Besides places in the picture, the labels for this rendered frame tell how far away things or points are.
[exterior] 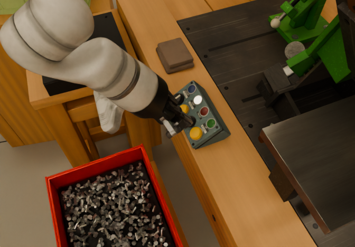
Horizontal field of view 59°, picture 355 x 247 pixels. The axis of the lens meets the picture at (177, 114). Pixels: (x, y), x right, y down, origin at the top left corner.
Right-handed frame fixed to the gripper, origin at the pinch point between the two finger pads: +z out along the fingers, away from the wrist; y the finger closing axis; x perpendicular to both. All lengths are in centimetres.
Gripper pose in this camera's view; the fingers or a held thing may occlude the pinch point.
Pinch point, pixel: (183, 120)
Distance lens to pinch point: 60.5
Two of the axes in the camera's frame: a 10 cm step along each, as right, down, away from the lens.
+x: -8.0, 5.3, 2.9
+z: 5.2, 3.5, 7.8
